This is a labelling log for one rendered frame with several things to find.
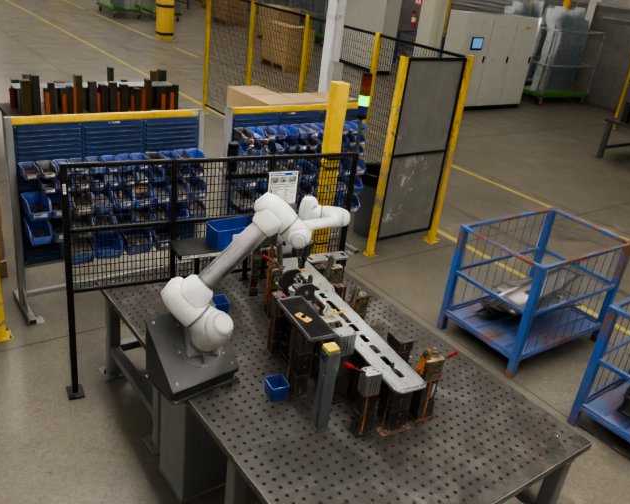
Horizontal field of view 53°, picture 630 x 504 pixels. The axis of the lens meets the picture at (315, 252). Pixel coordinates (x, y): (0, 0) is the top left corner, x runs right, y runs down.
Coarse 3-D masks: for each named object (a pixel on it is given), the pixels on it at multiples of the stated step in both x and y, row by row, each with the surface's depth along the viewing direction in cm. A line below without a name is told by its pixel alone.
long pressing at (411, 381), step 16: (304, 272) 381; (320, 288) 365; (336, 304) 350; (352, 320) 337; (368, 336) 325; (368, 352) 311; (384, 352) 313; (400, 368) 302; (400, 384) 291; (416, 384) 292
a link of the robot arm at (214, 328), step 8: (208, 312) 301; (216, 312) 300; (224, 312) 304; (200, 320) 299; (208, 320) 297; (216, 320) 297; (224, 320) 300; (192, 328) 301; (200, 328) 299; (208, 328) 297; (216, 328) 296; (224, 328) 298; (232, 328) 302; (192, 336) 309; (200, 336) 301; (208, 336) 298; (216, 336) 297; (224, 336) 299; (200, 344) 306; (208, 344) 302; (216, 344) 302
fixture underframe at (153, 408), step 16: (112, 320) 410; (112, 336) 415; (112, 352) 416; (112, 368) 425; (128, 368) 401; (144, 384) 389; (144, 400) 380; (160, 400) 359; (160, 416) 364; (240, 480) 294; (544, 480) 329; (560, 480) 323; (240, 496) 299; (528, 496) 342; (544, 496) 331
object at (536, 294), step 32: (480, 224) 507; (544, 224) 568; (512, 256) 554; (448, 288) 519; (480, 288) 492; (512, 288) 503; (544, 288) 457; (608, 288) 515; (480, 320) 524; (512, 320) 530; (544, 320) 536; (576, 320) 542; (512, 352) 475
